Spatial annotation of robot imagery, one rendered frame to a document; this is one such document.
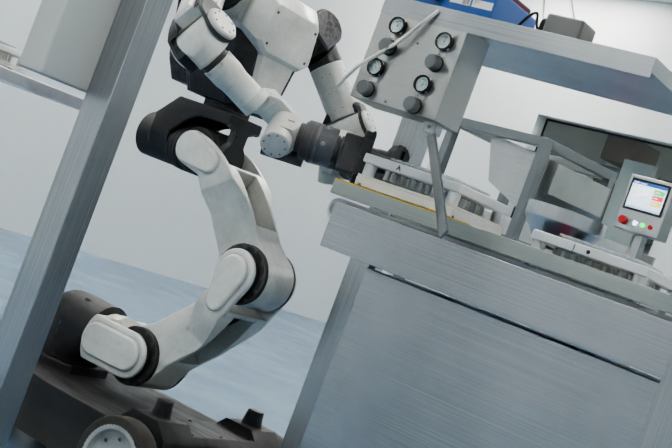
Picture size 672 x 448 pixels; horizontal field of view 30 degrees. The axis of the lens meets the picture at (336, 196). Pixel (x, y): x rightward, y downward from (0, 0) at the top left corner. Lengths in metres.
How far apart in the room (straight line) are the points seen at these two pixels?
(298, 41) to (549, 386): 1.11
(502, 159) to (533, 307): 4.20
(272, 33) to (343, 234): 0.59
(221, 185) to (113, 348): 0.47
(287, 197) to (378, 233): 6.29
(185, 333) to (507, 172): 3.78
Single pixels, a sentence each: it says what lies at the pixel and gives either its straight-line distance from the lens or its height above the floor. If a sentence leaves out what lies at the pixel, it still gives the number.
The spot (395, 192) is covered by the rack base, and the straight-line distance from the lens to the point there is 2.59.
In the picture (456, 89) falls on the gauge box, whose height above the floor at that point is 1.09.
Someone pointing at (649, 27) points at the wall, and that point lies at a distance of 8.83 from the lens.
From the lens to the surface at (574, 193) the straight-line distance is 6.48.
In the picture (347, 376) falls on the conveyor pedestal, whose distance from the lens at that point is 2.62.
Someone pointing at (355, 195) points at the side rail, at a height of 0.81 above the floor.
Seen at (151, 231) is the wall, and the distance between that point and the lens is 8.29.
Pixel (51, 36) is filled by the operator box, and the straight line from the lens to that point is 2.12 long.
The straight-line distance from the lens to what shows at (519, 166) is 6.48.
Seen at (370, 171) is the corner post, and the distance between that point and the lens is 2.64.
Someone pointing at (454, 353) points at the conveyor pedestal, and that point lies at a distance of 2.50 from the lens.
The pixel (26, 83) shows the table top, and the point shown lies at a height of 0.81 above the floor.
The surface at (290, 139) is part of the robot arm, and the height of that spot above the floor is 0.88.
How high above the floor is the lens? 0.75
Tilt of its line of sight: 1 degrees up
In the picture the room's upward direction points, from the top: 20 degrees clockwise
